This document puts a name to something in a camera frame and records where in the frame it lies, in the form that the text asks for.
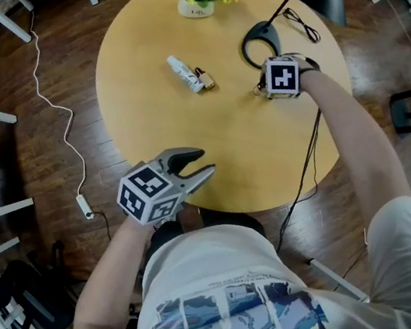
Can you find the black desk lamp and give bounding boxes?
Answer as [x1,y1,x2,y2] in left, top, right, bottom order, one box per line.
[233,0,356,73]

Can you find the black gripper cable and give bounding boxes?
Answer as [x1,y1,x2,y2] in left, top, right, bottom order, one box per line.
[252,107,346,255]

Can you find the black mesh office chair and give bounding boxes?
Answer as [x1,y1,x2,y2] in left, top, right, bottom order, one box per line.
[0,240,78,329]

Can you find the person's white printed T-shirt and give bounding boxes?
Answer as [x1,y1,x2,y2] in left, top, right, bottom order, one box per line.
[38,190,411,329]

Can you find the person's dark trousers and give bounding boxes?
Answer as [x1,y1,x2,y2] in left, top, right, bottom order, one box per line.
[141,205,267,261]

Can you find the person's left forearm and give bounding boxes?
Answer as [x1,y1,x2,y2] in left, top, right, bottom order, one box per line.
[54,208,171,329]

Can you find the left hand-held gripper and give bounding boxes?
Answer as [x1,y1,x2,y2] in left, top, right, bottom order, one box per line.
[109,141,225,230]

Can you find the white power strip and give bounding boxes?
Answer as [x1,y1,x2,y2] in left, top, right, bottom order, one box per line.
[75,192,96,222]

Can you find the white floor cable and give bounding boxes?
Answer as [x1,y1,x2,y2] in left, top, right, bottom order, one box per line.
[22,6,92,203]

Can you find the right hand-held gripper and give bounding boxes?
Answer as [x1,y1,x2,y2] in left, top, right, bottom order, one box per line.
[253,50,310,103]

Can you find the white metal frame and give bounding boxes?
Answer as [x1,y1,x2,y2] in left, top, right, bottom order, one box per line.
[308,249,372,310]

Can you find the person's right forearm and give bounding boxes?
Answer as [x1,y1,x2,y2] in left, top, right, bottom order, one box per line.
[297,54,411,241]

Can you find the black lamp cable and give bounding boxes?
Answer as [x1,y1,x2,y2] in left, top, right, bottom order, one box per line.
[281,2,322,48]

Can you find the white small bottle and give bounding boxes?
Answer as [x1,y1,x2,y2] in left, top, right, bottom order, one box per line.
[165,50,207,99]

